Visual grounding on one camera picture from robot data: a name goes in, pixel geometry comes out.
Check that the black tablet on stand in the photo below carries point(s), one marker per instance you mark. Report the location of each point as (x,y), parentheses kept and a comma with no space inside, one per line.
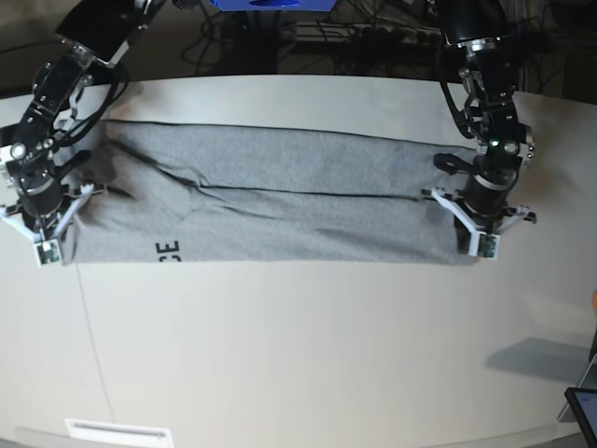
(582,402)

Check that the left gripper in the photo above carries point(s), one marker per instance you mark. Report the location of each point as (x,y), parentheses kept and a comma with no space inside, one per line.
(481,204)

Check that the blue box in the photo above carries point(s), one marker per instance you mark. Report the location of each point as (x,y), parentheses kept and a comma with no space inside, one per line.
(273,5)

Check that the white label strip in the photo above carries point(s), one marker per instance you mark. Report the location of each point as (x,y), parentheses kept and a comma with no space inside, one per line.
(116,434)

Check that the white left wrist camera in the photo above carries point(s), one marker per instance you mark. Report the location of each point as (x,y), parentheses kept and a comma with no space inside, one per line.
(484,245)

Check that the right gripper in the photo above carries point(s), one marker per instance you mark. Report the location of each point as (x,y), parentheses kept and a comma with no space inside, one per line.
(46,205)

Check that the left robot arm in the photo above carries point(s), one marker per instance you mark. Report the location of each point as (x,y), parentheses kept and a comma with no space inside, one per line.
(489,115)

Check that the black power strip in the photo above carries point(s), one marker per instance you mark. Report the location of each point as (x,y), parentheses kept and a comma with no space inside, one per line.
(329,32)

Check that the grey T-shirt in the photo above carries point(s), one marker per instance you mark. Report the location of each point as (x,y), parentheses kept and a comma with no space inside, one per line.
(227,193)

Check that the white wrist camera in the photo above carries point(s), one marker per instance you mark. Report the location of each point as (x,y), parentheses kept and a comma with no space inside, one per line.
(48,252)
(484,245)

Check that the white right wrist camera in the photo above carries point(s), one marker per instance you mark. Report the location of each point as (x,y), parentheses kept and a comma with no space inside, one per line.
(48,252)

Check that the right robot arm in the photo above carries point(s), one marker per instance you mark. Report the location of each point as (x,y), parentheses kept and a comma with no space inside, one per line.
(97,34)

